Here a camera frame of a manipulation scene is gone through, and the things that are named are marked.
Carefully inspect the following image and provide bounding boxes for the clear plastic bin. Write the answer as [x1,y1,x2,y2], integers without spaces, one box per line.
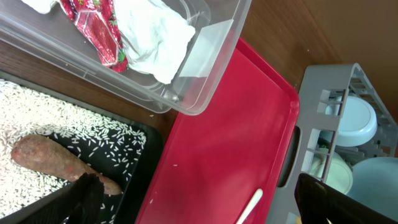
[1,0,251,115]

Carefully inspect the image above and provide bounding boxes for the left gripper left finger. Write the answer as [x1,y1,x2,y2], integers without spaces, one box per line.
[1,173,104,224]

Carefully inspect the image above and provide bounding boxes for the rice and food leftovers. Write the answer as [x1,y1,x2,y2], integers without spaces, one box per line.
[1,80,147,217]

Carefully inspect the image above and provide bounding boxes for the red plastic tray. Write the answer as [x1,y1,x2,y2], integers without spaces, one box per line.
[137,40,300,224]

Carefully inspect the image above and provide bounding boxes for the black plastic tray bin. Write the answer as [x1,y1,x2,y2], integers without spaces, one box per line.
[1,73,164,223]

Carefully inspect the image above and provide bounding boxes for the grey dishwasher rack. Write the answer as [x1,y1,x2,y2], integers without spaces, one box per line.
[266,63,397,223]

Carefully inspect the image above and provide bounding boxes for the white plastic spoon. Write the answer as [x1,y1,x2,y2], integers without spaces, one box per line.
[236,189,263,224]

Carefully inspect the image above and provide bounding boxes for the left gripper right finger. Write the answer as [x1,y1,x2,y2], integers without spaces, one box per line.
[294,173,397,224]

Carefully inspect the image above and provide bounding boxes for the small light blue bowl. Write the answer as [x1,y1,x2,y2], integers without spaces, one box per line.
[335,96,377,147]

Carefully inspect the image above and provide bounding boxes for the brown carrot-shaped food scrap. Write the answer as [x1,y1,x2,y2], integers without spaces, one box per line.
[11,134,122,195]

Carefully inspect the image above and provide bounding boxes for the red strawberry cake wrapper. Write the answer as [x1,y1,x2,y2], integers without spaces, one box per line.
[60,0,128,73]

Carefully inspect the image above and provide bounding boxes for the light blue plate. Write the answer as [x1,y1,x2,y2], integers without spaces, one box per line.
[348,157,397,221]

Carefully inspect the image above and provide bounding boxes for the white tissue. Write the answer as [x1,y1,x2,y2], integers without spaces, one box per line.
[114,0,195,85]
[22,0,58,14]

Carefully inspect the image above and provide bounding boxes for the light green bowl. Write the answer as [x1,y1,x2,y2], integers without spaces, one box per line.
[308,148,353,195]

